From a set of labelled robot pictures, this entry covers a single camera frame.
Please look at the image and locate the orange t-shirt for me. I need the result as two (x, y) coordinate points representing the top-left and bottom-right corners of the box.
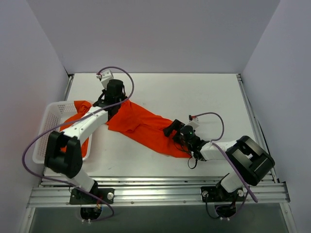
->
(65, 100), (92, 159)
(106, 100), (190, 158)

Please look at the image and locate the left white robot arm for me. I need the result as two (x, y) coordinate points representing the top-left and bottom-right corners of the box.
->
(44, 79), (127, 203)

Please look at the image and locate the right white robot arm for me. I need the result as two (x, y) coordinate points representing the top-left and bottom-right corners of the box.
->
(163, 117), (275, 200)

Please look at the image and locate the orange t-shirt in basket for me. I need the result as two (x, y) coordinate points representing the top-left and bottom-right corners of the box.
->
(65, 100), (92, 159)

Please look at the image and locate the white plastic basket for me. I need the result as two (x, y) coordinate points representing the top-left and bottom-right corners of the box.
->
(32, 100), (96, 165)

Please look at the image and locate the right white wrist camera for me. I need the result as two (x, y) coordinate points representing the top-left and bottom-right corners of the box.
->
(187, 115), (200, 130)

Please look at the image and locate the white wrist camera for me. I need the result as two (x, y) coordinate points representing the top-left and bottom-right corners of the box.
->
(187, 115), (200, 130)
(96, 69), (114, 89)

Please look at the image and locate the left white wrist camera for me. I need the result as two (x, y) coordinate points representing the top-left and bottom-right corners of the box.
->
(96, 69), (114, 89)

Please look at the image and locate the right black thin cable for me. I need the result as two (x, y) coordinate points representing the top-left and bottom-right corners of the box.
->
(173, 143), (198, 170)

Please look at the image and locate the left aluminium side rail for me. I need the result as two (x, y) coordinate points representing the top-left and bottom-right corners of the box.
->
(63, 74), (74, 101)

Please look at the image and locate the aluminium side rail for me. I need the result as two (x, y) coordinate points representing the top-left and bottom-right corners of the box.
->
(236, 73), (277, 183)
(63, 74), (74, 101)

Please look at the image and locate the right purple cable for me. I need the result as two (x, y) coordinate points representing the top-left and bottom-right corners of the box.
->
(194, 112), (259, 218)

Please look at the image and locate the purple cable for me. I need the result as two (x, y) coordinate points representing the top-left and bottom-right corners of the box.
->
(194, 112), (259, 218)
(21, 66), (135, 222)

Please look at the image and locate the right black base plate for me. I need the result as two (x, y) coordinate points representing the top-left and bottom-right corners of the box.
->
(200, 186), (245, 203)

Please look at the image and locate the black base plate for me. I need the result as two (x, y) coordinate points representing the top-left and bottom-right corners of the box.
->
(200, 186), (245, 203)
(69, 188), (115, 205)

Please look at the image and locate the right aluminium side rail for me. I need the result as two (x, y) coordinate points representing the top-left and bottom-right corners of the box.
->
(236, 73), (277, 183)

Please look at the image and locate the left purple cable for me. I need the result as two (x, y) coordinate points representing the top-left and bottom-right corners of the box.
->
(21, 66), (135, 222)

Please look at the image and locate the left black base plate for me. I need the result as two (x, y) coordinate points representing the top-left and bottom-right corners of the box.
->
(69, 188), (115, 205)

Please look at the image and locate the aluminium front rail frame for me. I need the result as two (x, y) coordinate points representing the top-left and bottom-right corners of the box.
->
(27, 175), (290, 208)

